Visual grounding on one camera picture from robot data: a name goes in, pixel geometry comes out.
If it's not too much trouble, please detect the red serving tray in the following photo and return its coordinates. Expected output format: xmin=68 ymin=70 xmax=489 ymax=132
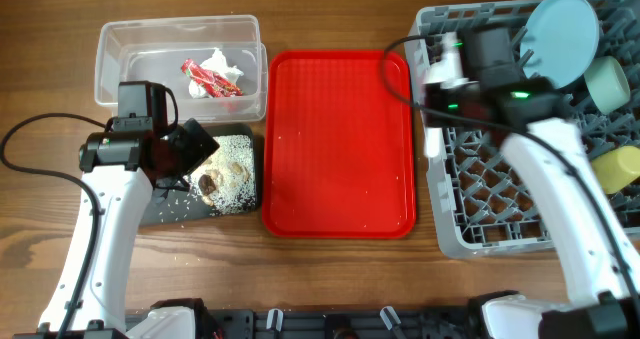
xmin=261 ymin=50 xmax=416 ymax=239

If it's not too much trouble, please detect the white tissue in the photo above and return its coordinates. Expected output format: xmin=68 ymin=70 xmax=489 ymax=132
xmin=187 ymin=46 xmax=245 ymax=99

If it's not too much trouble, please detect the light blue plate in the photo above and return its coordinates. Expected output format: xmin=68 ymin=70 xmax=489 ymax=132
xmin=520 ymin=0 xmax=600 ymax=89

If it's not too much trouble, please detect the green bowl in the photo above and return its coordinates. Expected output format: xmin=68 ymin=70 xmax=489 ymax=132
xmin=584 ymin=56 xmax=631 ymax=115

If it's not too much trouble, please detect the yellow plastic cup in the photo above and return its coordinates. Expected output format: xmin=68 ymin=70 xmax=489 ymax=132
xmin=591 ymin=146 xmax=639 ymax=194

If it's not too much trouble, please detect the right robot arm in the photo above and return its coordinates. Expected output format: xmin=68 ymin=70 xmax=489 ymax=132
xmin=423 ymin=25 xmax=639 ymax=338

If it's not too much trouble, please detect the black plastic tray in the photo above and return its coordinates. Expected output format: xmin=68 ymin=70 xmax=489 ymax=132
xmin=139 ymin=123 xmax=259 ymax=227

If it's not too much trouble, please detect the red snack wrapper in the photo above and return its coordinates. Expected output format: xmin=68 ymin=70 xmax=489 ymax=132
xmin=179 ymin=57 xmax=245 ymax=99

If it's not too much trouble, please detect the clear plastic bin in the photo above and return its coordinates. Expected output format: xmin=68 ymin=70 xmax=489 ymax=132
xmin=94 ymin=15 xmax=268 ymax=124

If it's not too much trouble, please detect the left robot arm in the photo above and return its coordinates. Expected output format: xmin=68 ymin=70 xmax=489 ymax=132
xmin=32 ymin=81 xmax=219 ymax=338

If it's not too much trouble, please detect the food scraps and rice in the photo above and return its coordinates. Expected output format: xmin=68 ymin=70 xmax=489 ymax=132
xmin=149 ymin=134 xmax=257 ymax=215

